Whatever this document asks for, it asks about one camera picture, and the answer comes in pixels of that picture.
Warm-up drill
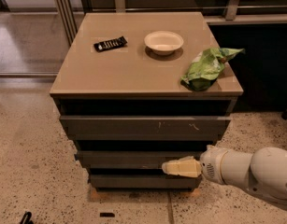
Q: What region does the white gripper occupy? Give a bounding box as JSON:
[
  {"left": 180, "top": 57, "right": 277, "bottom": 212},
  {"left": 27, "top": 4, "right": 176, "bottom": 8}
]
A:
[{"left": 162, "top": 145, "right": 228, "bottom": 185}]

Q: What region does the grey drawer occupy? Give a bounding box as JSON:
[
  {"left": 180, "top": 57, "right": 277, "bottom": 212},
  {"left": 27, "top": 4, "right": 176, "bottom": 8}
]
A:
[
  {"left": 60, "top": 116, "right": 231, "bottom": 141},
  {"left": 75, "top": 151, "right": 202, "bottom": 169},
  {"left": 90, "top": 175, "right": 202, "bottom": 189}
]

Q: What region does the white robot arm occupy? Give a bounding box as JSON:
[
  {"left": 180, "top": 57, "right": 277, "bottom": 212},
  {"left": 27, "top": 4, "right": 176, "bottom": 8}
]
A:
[{"left": 162, "top": 145, "right": 287, "bottom": 211}]

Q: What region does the grey bottom drawer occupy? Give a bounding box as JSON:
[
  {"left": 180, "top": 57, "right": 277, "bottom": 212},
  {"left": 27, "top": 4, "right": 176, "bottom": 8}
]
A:
[{"left": 90, "top": 175, "right": 202, "bottom": 189}]

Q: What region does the grey drawer cabinet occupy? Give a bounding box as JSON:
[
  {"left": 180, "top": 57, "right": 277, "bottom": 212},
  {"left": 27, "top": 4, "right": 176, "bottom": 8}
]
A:
[{"left": 50, "top": 12, "right": 243, "bottom": 184}]

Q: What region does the grey top drawer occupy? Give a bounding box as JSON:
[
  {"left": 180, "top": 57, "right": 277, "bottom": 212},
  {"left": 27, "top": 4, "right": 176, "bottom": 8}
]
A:
[{"left": 60, "top": 116, "right": 231, "bottom": 141}]

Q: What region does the green chip bag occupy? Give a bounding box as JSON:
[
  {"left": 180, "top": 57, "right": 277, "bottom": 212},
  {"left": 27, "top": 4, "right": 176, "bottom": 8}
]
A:
[{"left": 180, "top": 48, "right": 245, "bottom": 91}]

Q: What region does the white paper bowl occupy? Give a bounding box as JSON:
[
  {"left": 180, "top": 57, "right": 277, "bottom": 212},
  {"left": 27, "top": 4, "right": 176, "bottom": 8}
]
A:
[{"left": 144, "top": 31, "right": 184, "bottom": 56}]

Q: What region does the black snack bar wrapper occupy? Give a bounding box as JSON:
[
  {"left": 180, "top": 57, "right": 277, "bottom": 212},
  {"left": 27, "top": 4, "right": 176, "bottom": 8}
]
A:
[{"left": 93, "top": 36, "right": 127, "bottom": 52}]

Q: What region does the black object on floor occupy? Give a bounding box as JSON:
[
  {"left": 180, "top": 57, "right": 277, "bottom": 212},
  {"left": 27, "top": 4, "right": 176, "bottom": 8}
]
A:
[{"left": 20, "top": 212, "right": 34, "bottom": 224}]

